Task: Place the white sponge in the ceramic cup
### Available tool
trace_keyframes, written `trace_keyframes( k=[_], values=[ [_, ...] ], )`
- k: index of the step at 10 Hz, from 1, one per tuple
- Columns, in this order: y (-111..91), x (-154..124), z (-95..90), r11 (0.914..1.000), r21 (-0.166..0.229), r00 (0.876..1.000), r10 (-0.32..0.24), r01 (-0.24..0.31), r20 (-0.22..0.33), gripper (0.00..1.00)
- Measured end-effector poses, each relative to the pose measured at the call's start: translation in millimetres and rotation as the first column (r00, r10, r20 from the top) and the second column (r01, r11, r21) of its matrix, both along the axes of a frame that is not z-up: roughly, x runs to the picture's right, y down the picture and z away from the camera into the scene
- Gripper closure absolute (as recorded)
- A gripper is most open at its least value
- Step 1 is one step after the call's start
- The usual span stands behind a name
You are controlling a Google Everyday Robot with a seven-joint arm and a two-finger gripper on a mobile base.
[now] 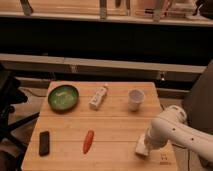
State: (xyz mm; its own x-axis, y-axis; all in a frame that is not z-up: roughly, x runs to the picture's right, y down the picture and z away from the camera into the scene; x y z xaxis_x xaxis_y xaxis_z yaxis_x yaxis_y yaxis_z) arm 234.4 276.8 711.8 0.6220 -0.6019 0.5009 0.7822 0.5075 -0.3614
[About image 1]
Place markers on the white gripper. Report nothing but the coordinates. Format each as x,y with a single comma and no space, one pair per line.
153,143

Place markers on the white sponge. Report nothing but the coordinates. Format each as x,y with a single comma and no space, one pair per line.
141,147

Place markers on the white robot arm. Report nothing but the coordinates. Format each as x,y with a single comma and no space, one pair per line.
169,125

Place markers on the white ceramic cup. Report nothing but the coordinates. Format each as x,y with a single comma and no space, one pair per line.
135,99

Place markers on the green bowl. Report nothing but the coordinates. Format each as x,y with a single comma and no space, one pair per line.
63,98

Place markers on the black phone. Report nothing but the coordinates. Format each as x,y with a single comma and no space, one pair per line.
44,143

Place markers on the black office chair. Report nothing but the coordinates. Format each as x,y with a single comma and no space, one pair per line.
9,95

